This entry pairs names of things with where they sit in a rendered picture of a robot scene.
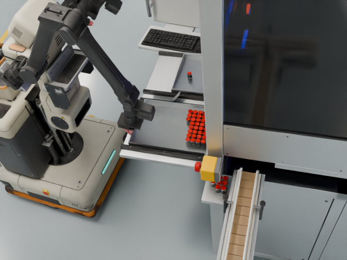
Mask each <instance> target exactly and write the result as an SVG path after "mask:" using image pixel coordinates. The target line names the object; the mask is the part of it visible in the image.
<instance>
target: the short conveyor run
mask: <svg viewBox="0 0 347 260"><path fill-rule="evenodd" d="M242 169H243V168H240V170H238V171H237V170H234V171H233V176H232V181H231V186H230V192H229V197H228V195H227V194H224V195H223V200H224V214H225V218H224V223H223V228H222V234H221V237H220V242H219V247H218V253H217V258H216V260H253V259H254V251H255V244H256V237H257V229H258V222H259V220H262V214H263V209H264V207H265V204H266V203H265V201H262V193H263V186H264V180H265V174H260V173H259V170H257V171H256V173H251V172H244V171H242Z"/></svg>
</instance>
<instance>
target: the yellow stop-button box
mask: <svg viewBox="0 0 347 260"><path fill-rule="evenodd" d="M221 164H222V158H221V157H218V158H217V157H213V156H206V155H205V156H204V157H203V161H202V164H201V169H200V174H201V180H204V181H210V182H216V183H219V171H220V167H221Z"/></svg>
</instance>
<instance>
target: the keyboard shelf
mask: <svg viewBox="0 0 347 260"><path fill-rule="evenodd" d="M151 28H153V29H159V30H163V31H164V30H165V31H169V32H170V31H171V32H175V33H181V34H187V35H193V36H199V37H200V33H197V32H194V30H195V27H189V26H183V25H176V24H170V23H166V25H165V27H159V26H153V25H150V26H149V28H148V30H147V31H146V33H145V34H144V36H143V37H142V39H141V41H140V42H139V44H138V48H142V49H145V50H151V51H156V52H159V51H161V50H164V51H173V50H168V49H164V48H158V47H152V46H147V45H142V44H141V43H142V41H143V39H144V38H145V36H146V35H147V33H148V31H149V30H150V29H151ZM174 52H178V51H174Z"/></svg>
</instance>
